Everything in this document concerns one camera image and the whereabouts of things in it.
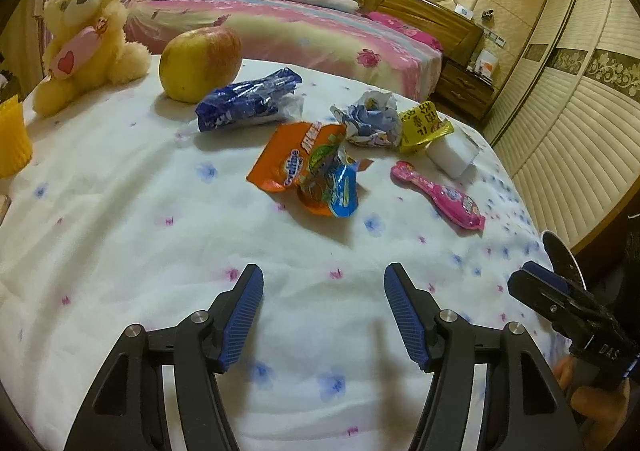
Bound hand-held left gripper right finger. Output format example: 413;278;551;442
384;262;586;451

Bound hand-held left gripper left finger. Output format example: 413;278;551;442
64;263;265;451

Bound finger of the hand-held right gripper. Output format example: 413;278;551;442
507;262;596;337

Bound black white trash bin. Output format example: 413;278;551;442
542;230;585;289

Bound pink spoon-shaped wrapper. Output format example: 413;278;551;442
390;161;487;232

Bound orange blue wrapper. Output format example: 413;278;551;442
299;144;375;219

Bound white foam block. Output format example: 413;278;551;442
425;134;482;180

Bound orange snack pouch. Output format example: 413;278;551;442
246;121;348;195

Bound yellow wrapper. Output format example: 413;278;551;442
397;101;455;154

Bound blue white paper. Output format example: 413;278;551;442
330;88;403;149

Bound blue snack wrapper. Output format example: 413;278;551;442
195;68;304;133

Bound person's right hand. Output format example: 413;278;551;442
555;355;632;432

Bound white floral tablecloth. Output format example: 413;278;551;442
0;58;571;451

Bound white louvred wardrobe doors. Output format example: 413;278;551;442
482;0;640;252

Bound wooden nightstand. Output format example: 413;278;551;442
435;58;496;121

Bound white orange bag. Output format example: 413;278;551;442
470;51;500;82

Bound yellow red apple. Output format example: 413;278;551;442
159;26;243;103

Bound pink pillow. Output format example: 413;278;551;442
367;11;445;51

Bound yellow ribbed cup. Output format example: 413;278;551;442
0;94;33;178

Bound bed with pink floral sheet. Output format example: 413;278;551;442
125;0;443;102

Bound wooden headboard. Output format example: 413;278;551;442
292;0;485;67

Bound cream teddy bear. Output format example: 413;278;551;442
32;0;151;118

